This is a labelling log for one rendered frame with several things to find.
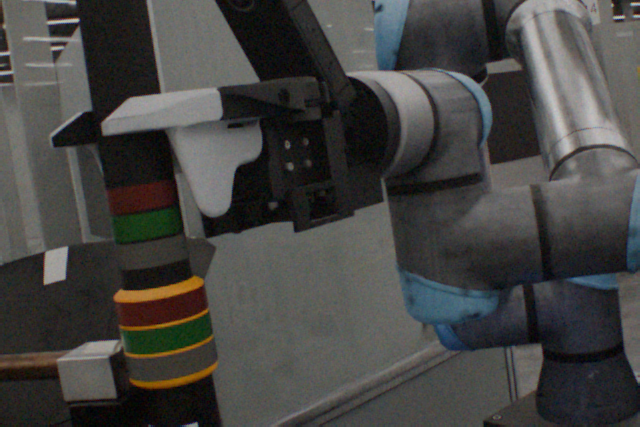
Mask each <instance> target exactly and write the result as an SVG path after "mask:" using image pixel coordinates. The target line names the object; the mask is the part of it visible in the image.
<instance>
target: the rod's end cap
mask: <svg viewBox="0 0 640 427"><path fill-rule="evenodd" d="M115 349H118V350H119V355H121V356H122V357H123V356H124V357H123V358H124V360H125V355H124V354H123V353H121V352H122V351H123V352H125V351H124V349H123V343H122V340H114V341H104V342H94V343H90V344H89V345H88V346H87V348H86V349H85V351H84V353H94V352H106V351H114V350H115ZM121 356H120V357H118V359H121V358H122V357H121ZM124 360H122V359H121V360H118V366H119V368H121V367H122V368H121V369H124V368H125V369H126V372H127V368H126V366H125V365H126V362H125V361H124ZM119 361H122V362H123V363H125V365H124V366H125V367H124V366H123V365H122V364H120V363H119ZM121 365H122V366H121ZM121 369H119V370H120V372H121V371H122V370H121ZM125 369H124V370H125ZM126 372H124V371H122V372H121V373H122V374H123V375H125V376H129V375H128V374H127V373H126Z"/></svg>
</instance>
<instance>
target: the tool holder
mask: <svg viewBox="0 0 640 427"><path fill-rule="evenodd" d="M89 344H90V343H86V344H84V345H83V346H79V347H77V348H76V349H74V350H72V351H71V352H69V353H67V354H65V355H64V356H62V357H60V358H59V359H57V360H56V361H57V364H58V370H59V375H60V381H61V387H62V393H63V396H64V398H65V401H66V402H71V401H76V402H75V403H73V404H72V405H71V406H70V407H69V411H70V417H71V422H72V427H148V423H147V418H146V412H145V406H144V404H143V400H142V395H141V389H140V387H137V386H136V385H135V384H134V383H132V382H131V380H130V376H125V375H123V374H122V373H121V372H122V371H124V372H126V369H125V368H124V369H125V370H124V369H121V368H122V367H121V368H119V366H118V360H121V359H122V360H124V358H123V357H124V356H123V357H122V356H121V355H119V350H118V349H115V350H114V351H106V352H94V353H84V351H85V349H86V348H87V346H88V345H89ZM120 356H121V357H122V358H121V359H118V357H120ZM124 361H125V360H124ZM125 362H126V361H125ZM119 369H121V370H122V371H121V372H120V370H119ZM126 373H127V374H128V372H126Z"/></svg>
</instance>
